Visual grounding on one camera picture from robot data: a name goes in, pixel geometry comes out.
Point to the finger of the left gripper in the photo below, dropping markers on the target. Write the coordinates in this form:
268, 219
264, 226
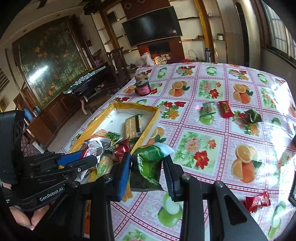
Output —
69, 158
72, 169

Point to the green edged cracker pack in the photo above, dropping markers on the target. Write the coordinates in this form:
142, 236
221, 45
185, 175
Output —
133, 127

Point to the black piano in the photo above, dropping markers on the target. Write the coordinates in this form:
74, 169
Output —
91, 80

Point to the floral fruit tablecloth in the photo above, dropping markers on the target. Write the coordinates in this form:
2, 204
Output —
226, 123

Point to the green white snack packet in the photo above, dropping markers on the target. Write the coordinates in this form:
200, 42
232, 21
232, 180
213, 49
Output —
114, 137

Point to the yellow rimmed white tray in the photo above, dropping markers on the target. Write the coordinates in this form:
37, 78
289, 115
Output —
113, 119

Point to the green triangular snack packet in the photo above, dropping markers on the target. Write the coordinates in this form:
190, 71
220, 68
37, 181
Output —
146, 167

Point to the window with metal grille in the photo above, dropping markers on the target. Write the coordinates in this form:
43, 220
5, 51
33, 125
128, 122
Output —
281, 39

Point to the silver foil snack bag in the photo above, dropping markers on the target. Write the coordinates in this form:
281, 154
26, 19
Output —
103, 163

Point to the person's left hand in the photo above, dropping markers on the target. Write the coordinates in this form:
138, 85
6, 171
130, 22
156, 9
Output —
22, 219

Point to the clear green snack packet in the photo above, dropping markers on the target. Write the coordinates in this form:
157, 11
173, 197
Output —
207, 110

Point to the black wall television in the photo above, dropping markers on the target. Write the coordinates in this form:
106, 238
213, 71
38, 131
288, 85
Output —
155, 25

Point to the large floral wall painting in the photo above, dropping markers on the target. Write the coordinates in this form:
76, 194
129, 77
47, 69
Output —
50, 59

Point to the dark green pyramid snack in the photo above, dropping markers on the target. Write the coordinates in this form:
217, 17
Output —
253, 116

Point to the orange soda cracker pack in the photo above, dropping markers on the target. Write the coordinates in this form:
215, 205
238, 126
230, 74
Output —
100, 133

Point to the dark green biscuit bar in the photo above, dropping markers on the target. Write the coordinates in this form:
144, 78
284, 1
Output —
292, 198

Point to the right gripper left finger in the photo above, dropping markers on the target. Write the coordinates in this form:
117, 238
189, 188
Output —
66, 218

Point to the red candy bar wrapper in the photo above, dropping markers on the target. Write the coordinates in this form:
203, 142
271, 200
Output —
226, 111

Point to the red round-logo candy packet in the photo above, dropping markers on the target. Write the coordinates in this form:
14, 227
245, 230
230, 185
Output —
253, 203

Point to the pink labelled jar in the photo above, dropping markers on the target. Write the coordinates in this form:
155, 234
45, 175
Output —
143, 87

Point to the red pyramid snack packet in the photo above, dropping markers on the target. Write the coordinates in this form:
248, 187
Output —
120, 149

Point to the dark wooden chair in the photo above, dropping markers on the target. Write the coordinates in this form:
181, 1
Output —
117, 60

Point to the red white small packet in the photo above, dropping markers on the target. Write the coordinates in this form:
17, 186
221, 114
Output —
93, 148

